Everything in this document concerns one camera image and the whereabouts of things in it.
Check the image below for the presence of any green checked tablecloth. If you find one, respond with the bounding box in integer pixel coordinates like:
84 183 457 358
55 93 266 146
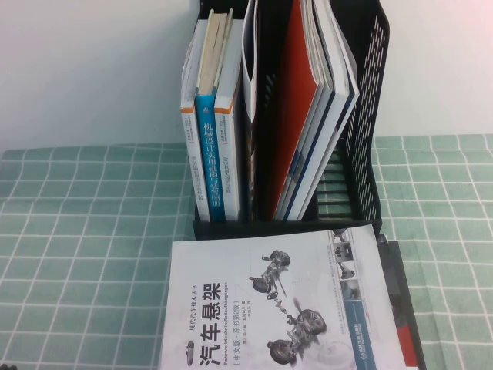
0 133 493 370

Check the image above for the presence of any white car suspension book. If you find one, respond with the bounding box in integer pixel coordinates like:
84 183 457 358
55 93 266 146
156 224 405 370

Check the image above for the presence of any white book orange band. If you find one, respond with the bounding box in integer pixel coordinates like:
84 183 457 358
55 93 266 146
213 18 246 222
179 18 211 224

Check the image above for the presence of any blue spine book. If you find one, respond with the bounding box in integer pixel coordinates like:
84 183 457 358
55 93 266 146
194 8 235 224

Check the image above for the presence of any black plastic book holder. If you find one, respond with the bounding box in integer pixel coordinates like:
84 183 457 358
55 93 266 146
191 0 391 241

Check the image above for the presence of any curved white black magazine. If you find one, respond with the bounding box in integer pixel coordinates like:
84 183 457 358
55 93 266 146
241 0 260 223

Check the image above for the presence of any dark cover magazine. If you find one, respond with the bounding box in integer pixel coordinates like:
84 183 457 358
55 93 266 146
375 233 428 370

